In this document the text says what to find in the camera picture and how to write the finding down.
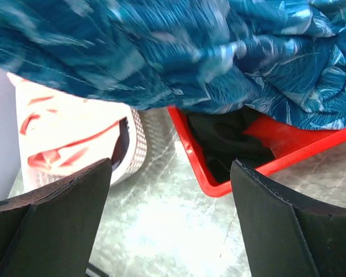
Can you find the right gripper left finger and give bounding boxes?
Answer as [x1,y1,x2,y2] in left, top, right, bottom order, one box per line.
[0,159,112,276]

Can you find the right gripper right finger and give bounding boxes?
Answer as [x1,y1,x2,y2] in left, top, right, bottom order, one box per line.
[231,160,346,277]

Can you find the blue leaf-print shorts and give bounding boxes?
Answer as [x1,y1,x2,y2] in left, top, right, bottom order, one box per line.
[0,0,346,130]

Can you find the red plastic tray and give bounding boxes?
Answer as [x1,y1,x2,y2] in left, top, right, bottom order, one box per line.
[168,107,346,197]

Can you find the pink cloth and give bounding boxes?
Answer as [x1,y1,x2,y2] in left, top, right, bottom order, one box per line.
[7,73,127,176]

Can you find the white perforated basket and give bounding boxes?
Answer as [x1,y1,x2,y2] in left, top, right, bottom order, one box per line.
[7,72,148,192]

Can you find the dark grey cloth in basket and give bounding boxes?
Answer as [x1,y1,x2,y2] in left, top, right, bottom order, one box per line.
[111,118,130,171]

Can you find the black garment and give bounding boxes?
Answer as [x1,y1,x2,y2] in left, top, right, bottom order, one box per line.
[185,107,274,184]

